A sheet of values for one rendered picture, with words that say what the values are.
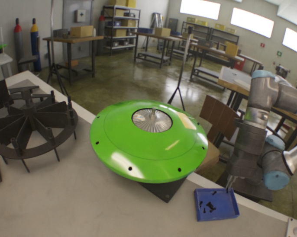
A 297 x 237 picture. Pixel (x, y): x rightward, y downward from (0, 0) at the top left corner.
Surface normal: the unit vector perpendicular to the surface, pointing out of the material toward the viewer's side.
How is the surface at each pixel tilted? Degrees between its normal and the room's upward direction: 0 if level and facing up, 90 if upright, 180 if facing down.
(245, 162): 59
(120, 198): 0
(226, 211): 0
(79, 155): 0
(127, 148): 21
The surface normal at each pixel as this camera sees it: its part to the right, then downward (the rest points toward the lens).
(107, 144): -0.17, -0.62
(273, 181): -0.49, 0.52
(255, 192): 0.13, -0.81
